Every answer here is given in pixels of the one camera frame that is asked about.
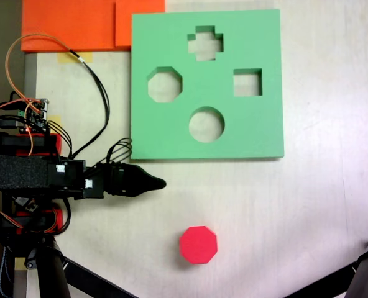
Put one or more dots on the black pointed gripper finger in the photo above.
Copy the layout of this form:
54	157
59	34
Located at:
146	183

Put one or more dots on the red octagonal pillar block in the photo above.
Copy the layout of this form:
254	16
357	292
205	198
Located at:
198	245

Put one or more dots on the large orange foam block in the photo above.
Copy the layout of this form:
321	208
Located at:
66	25

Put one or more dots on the green shape sorting board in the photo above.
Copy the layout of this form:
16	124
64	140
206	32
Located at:
159	133

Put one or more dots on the red base clamp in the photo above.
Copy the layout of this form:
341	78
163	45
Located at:
57	144
59	220

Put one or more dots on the yellow masking tape piece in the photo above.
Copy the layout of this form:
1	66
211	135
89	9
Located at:
87	57
56	119

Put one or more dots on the circuit board with green terminal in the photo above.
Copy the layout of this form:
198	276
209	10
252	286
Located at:
36	116

